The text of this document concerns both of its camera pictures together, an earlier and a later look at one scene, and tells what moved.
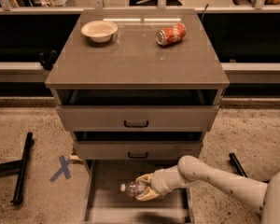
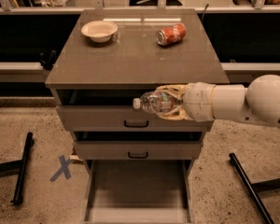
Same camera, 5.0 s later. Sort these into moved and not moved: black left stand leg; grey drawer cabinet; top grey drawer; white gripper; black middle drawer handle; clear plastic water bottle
Moved: clear plastic water bottle; white gripper
Not moved: grey drawer cabinet; black left stand leg; top grey drawer; black middle drawer handle
